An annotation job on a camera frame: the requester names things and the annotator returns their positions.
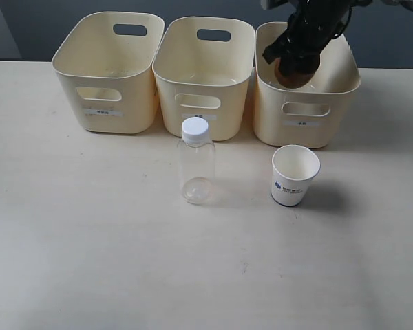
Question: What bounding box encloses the brown wooden cup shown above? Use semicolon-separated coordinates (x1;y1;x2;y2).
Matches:
274;58;314;89

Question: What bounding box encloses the cream plastic bin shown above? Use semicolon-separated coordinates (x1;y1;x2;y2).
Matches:
52;12;165;134
152;16;255;141
253;22;361;149

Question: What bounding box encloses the clear plastic bottle white cap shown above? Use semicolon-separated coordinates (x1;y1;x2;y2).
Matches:
178;117;215;205

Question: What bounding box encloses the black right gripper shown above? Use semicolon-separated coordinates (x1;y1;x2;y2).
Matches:
263;0;351;76

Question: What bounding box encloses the cream plastic bin left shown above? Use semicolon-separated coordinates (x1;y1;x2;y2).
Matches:
52;12;165;134

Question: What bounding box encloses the cream plastic bin middle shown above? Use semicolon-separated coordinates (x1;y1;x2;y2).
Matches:
152;16;255;141

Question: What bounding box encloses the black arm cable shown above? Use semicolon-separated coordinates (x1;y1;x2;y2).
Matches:
330;0;354;41

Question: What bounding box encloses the white paper cup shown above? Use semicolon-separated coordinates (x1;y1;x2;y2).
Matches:
271;144;321;207

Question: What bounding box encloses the cream plastic bin right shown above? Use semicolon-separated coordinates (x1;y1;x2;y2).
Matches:
253;22;361;149

